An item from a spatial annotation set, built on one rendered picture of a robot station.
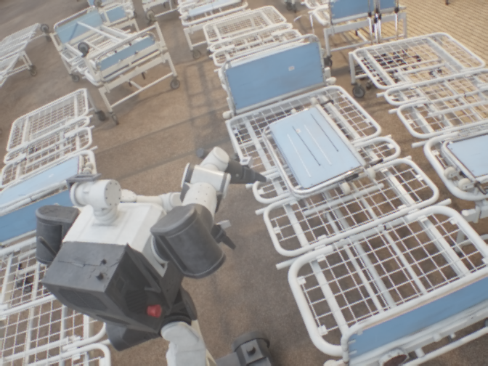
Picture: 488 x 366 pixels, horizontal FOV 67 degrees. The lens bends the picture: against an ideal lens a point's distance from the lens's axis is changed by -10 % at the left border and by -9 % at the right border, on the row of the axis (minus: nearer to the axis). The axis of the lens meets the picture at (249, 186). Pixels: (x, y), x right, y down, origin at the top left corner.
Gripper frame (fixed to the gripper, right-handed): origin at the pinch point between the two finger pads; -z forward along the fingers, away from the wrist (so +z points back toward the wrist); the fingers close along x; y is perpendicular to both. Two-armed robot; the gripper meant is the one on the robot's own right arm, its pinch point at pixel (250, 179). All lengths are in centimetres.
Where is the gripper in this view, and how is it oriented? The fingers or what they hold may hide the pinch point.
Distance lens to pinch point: 159.8
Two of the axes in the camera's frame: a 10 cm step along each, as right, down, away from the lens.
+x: -8.2, 0.2, 5.7
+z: -5.7, -2.0, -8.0
